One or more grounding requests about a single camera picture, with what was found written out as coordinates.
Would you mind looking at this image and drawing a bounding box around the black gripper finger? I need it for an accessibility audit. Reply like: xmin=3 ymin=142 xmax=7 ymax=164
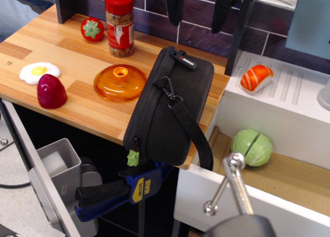
xmin=166 ymin=0 xmax=185 ymax=26
xmin=211 ymin=0 xmax=235 ymax=34

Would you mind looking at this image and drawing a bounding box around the black zipper bag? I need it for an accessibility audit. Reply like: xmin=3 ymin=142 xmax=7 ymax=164
xmin=123 ymin=46 xmax=214 ymax=170

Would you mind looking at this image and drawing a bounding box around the green zipper pull tab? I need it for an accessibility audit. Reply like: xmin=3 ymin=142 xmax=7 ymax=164
xmin=127 ymin=150 xmax=139 ymax=167

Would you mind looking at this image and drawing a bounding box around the red lid nut jar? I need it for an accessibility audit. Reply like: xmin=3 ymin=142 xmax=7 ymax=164
xmin=105 ymin=0 xmax=135 ymax=58

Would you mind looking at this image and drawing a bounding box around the toy salmon sushi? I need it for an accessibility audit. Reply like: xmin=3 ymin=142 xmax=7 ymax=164
xmin=240 ymin=65 xmax=274 ymax=94

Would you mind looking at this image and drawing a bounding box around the red toy tomato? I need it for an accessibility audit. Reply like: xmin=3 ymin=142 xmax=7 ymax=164
xmin=80 ymin=18 xmax=104 ymax=42

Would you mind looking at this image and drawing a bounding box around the light blue panel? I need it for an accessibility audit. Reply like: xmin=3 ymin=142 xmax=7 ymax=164
xmin=285 ymin=0 xmax=329 ymax=59

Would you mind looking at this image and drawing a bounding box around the orange glass pot lid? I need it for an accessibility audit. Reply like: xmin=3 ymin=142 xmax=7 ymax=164
xmin=93 ymin=64 xmax=147 ymax=103

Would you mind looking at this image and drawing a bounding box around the white toy sink unit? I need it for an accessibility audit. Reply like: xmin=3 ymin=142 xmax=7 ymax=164
xmin=217 ymin=51 xmax=329 ymax=169

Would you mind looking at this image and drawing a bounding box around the grey metal cup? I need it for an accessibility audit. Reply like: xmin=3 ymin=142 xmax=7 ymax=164
xmin=317 ymin=79 xmax=330 ymax=111

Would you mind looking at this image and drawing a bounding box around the green toy cabbage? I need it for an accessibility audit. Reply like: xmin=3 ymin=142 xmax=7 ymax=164
xmin=231 ymin=129 xmax=273 ymax=167

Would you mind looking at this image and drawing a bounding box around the dark red toy fruit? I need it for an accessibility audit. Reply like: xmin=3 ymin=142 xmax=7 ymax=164
xmin=37 ymin=74 xmax=68 ymax=109

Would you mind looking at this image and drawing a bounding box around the blue jeans leg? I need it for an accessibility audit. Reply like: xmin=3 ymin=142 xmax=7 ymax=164
xmin=1 ymin=0 xmax=56 ymax=41

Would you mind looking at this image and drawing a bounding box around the toy fried egg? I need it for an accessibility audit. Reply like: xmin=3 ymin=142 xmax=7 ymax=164
xmin=19 ymin=62 xmax=61 ymax=85

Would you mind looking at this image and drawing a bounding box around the blue bar clamp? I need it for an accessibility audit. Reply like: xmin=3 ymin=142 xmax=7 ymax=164
xmin=74 ymin=162 xmax=173 ymax=222

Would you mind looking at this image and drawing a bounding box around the grey plastic bin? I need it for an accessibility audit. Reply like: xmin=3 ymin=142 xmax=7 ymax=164
xmin=37 ymin=138 xmax=82 ymax=211

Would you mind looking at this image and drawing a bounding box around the white open drawer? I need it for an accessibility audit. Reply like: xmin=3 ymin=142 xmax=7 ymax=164
xmin=174 ymin=129 xmax=329 ymax=236

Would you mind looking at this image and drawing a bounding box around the black frame post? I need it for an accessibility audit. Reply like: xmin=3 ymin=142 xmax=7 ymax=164
xmin=225 ymin=0 xmax=251 ymax=76

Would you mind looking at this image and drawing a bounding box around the black wrist strap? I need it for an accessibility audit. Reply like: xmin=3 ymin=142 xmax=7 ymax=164
xmin=153 ymin=76 xmax=214 ymax=171

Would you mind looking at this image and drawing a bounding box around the black shelf post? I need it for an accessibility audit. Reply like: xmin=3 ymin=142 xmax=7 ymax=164
xmin=56 ymin=0 xmax=76 ymax=24

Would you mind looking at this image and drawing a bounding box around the silver clamp screw handle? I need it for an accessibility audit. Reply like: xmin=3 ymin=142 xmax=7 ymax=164
xmin=203 ymin=152 xmax=276 ymax=237

